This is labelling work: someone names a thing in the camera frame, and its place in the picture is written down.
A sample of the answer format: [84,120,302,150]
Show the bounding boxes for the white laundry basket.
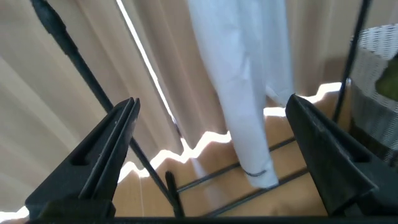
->
[349,23,398,164]

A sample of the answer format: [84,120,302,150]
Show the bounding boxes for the beige curtain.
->
[0,0,398,215]

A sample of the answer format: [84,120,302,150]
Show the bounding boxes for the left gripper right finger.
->
[285,93,398,217]

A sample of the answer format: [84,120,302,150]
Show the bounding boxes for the pale grey shorts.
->
[186,0,295,190]

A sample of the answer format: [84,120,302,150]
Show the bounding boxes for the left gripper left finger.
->
[24,96,141,218]

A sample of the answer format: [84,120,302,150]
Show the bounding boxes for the black clothes rack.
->
[29,0,373,218]

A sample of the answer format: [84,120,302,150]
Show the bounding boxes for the green long-sleeved shirt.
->
[374,55,398,102]

